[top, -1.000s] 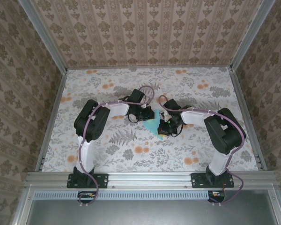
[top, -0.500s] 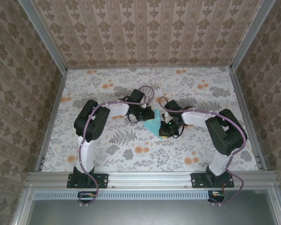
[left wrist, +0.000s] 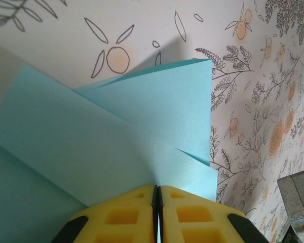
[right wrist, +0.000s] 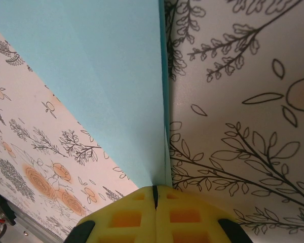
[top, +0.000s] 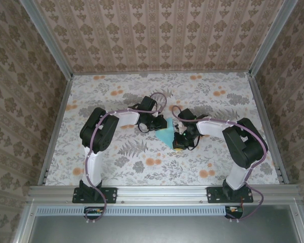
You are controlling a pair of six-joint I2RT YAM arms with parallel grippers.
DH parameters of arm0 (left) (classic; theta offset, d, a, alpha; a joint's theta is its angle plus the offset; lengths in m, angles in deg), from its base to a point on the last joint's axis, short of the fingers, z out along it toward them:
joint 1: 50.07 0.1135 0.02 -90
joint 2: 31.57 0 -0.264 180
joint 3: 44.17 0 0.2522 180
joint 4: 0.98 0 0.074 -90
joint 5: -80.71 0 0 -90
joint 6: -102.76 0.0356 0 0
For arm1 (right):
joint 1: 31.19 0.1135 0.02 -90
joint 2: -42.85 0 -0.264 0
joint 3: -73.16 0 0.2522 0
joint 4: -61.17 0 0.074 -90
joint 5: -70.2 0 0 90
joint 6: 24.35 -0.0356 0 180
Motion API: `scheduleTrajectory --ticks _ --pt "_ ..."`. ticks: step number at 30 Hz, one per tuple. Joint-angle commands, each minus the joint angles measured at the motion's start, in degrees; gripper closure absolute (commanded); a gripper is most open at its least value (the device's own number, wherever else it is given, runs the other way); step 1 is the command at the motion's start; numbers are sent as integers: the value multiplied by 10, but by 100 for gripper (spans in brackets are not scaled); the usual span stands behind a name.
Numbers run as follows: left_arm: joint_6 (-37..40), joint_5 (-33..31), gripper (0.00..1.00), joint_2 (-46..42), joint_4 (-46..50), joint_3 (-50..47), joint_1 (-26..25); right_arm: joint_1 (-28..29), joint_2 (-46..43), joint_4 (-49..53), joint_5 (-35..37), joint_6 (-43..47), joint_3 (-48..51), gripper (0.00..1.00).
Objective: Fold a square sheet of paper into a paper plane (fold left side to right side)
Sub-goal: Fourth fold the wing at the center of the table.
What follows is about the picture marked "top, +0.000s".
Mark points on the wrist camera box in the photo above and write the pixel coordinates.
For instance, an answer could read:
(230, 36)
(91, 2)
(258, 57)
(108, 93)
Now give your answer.
(177, 125)
(155, 114)

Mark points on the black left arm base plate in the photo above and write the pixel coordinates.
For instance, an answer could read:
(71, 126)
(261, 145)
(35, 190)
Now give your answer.
(111, 195)

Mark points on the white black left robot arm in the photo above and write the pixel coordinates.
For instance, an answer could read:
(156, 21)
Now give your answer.
(96, 131)

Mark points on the aluminium frame post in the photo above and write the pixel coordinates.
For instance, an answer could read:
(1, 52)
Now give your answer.
(272, 38)
(46, 38)

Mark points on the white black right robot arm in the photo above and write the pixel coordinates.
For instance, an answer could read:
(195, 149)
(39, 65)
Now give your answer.
(243, 144)

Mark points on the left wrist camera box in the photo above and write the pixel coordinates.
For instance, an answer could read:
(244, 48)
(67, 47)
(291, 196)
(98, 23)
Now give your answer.
(155, 114)

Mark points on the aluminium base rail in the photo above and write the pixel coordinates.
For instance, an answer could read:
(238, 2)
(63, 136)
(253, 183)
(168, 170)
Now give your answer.
(162, 193)

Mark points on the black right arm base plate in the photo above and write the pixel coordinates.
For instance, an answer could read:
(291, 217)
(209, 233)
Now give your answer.
(214, 195)

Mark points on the aluminium table side rail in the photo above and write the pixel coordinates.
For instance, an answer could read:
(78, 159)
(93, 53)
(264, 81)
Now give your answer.
(259, 101)
(64, 101)

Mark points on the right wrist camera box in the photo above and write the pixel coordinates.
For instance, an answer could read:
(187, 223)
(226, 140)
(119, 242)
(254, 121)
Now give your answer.
(177, 125)

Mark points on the grey metal panel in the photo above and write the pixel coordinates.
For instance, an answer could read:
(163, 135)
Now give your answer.
(162, 230)

